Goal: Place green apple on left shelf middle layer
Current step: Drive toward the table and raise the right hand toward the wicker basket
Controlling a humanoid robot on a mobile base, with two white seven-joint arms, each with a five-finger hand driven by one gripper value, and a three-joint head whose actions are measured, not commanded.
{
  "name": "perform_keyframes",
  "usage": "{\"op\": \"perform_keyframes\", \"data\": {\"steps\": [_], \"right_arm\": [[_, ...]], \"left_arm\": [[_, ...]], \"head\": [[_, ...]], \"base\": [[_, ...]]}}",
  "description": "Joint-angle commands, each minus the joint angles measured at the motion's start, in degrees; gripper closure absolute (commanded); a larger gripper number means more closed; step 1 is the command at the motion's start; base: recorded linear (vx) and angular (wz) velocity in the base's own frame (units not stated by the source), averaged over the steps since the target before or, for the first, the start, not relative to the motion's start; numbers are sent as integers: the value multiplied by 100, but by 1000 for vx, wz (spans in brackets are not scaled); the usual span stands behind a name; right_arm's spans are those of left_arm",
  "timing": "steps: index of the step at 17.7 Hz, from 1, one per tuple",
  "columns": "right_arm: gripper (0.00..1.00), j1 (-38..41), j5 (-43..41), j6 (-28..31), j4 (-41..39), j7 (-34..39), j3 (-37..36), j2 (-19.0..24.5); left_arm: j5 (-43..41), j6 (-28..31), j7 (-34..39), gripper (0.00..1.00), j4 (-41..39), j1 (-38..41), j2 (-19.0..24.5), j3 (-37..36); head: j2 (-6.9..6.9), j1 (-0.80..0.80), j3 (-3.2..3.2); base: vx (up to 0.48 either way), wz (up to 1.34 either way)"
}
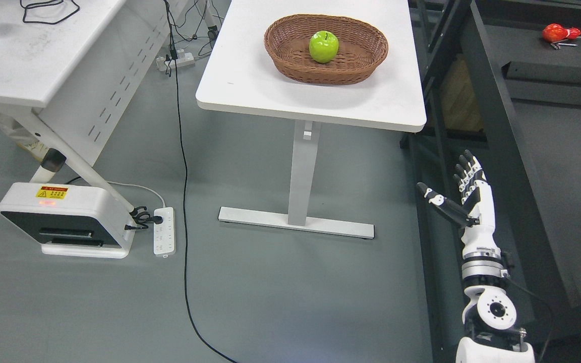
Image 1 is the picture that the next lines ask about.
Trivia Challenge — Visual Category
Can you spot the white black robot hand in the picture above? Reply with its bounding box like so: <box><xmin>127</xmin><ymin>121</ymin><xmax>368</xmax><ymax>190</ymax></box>
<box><xmin>417</xmin><ymin>150</ymin><xmax>501</xmax><ymax>259</ymax></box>

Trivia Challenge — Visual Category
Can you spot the green apple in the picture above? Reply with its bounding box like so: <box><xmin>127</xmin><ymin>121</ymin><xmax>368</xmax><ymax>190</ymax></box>
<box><xmin>309</xmin><ymin>31</ymin><xmax>339</xmax><ymax>64</ymax></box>

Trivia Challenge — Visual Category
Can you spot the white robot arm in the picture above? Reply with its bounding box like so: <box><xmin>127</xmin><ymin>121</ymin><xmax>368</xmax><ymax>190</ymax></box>
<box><xmin>455</xmin><ymin>252</ymin><xmax>535</xmax><ymax>362</ymax></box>

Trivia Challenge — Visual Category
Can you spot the red toy fruit on shelf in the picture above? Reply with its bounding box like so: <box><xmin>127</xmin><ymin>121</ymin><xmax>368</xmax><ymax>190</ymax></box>
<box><xmin>542</xmin><ymin>23</ymin><xmax>581</xmax><ymax>43</ymax></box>

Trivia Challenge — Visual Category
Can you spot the brown wicker basket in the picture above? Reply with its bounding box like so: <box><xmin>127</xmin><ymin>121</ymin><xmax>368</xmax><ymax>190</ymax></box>
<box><xmin>264</xmin><ymin>14</ymin><xmax>389</xmax><ymax>85</ymax></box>

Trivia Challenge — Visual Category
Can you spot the white standing desk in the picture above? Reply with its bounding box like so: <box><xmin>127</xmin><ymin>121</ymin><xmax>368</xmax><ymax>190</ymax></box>
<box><xmin>196</xmin><ymin>1</ymin><xmax>426</xmax><ymax>239</ymax></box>

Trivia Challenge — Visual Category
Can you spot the white floor power strip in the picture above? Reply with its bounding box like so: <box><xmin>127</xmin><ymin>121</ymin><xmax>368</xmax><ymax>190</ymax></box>
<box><xmin>152</xmin><ymin>207</ymin><xmax>176</xmax><ymax>258</ymax></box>

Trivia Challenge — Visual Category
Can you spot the far white power strip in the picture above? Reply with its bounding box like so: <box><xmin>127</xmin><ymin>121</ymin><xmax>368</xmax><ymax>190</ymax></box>
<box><xmin>155</xmin><ymin>49</ymin><xmax>196</xmax><ymax>72</ymax></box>

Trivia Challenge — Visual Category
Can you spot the white box device warning label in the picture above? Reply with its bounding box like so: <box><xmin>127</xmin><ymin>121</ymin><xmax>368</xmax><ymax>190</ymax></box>
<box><xmin>0</xmin><ymin>183</ymin><xmax>135</xmax><ymax>258</ymax></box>

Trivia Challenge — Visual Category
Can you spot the white perforated side desk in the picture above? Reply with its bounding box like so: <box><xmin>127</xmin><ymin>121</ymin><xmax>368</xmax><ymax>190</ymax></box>
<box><xmin>0</xmin><ymin>1</ymin><xmax>187</xmax><ymax>212</ymax></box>

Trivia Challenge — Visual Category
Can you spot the long black floor cable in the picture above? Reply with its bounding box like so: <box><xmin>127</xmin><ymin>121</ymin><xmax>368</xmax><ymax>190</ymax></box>
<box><xmin>163</xmin><ymin>0</ymin><xmax>238</xmax><ymax>363</ymax></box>

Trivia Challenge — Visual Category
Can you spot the black cable on side desk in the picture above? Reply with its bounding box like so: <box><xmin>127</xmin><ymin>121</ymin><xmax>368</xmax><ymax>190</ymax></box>
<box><xmin>20</xmin><ymin>0</ymin><xmax>81</xmax><ymax>25</ymax></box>

